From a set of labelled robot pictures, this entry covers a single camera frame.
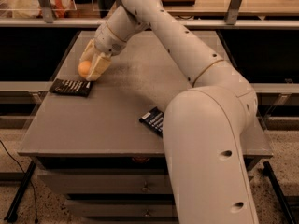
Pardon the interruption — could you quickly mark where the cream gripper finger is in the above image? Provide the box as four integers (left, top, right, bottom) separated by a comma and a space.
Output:
79, 39, 97, 63
86, 53, 111, 81

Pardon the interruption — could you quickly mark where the orange fruit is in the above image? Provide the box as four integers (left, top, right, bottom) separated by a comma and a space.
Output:
78, 61, 92, 78

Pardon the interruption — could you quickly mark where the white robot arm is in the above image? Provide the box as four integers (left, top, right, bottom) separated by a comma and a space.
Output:
78, 0, 259, 224

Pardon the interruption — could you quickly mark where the dark brown rxbar chocolate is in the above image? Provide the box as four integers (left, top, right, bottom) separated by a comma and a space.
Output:
49, 79, 93, 97

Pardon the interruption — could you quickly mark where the dark blue snack bar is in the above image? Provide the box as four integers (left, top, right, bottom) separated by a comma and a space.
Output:
139, 107, 164, 137

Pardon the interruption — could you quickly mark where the white orange plastic bag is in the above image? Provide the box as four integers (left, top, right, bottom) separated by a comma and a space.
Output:
10, 0, 74, 18

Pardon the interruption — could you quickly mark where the red round sticker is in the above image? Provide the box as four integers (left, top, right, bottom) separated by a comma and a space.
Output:
132, 157, 150, 163

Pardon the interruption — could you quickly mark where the top drawer with knob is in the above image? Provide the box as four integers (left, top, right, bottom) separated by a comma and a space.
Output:
39, 172, 172, 194

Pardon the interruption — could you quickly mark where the drawer with knob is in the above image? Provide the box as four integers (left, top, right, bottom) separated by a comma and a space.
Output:
65, 200, 178, 217
39, 172, 172, 194

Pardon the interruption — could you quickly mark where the lower drawer with knob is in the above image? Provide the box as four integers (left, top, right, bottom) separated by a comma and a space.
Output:
65, 200, 178, 217

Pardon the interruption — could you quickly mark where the metal rail frame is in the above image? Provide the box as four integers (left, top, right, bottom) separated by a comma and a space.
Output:
0, 0, 299, 30

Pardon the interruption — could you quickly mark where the black floor cable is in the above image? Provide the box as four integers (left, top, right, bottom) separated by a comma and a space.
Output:
0, 139, 39, 224

